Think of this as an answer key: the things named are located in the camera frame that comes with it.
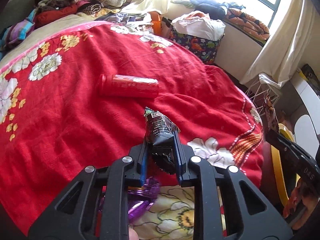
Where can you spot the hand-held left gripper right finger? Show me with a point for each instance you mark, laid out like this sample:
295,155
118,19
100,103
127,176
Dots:
178,160

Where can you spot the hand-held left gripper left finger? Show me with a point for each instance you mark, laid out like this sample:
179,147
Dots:
143,166

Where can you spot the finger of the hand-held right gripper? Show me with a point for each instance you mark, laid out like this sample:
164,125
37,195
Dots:
282,142

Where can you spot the yellow-rimmed black trash bin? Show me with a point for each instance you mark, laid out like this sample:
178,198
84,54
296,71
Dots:
280,177

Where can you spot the brown candy wrapper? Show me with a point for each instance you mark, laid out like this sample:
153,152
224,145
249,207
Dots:
271,115

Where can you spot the dark snack wrapper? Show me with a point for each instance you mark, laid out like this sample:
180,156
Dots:
160,130

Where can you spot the person's right hand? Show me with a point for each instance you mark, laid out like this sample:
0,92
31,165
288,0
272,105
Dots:
300,205

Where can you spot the person's left hand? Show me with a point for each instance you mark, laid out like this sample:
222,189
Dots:
133,235

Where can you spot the white scalloped cabinet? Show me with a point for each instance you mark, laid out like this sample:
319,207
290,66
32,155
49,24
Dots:
306,130

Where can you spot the purple foil wrapper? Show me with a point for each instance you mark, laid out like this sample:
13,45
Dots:
141,200

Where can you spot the white desk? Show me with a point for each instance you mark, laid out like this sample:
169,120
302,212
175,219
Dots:
305,90

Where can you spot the camouflage bag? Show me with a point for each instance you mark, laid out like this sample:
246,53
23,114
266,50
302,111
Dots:
310,75

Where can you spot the red can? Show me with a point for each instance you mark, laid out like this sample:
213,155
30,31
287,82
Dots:
127,86

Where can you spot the red floral blanket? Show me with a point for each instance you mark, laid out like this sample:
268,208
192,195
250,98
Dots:
75,117

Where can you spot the cream curtain beside stool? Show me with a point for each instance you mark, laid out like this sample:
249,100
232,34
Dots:
287,30

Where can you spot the dinosaur print fabric bag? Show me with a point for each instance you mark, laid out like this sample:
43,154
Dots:
197,46

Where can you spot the orange floral quilt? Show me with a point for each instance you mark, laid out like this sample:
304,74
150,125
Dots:
250,25

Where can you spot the orange plastic bag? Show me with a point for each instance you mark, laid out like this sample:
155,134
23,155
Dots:
160,25

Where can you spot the white clothes bundle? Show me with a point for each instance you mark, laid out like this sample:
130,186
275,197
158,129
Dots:
200,25

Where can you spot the pale purple garment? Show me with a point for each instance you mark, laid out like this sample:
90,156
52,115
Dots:
120,17

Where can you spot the dark blue garment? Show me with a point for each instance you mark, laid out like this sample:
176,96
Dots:
212,7

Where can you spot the pile of colourful clothes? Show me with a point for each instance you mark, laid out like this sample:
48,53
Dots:
17,30

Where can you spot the dark window frame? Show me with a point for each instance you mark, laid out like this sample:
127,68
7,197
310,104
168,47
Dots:
277,2

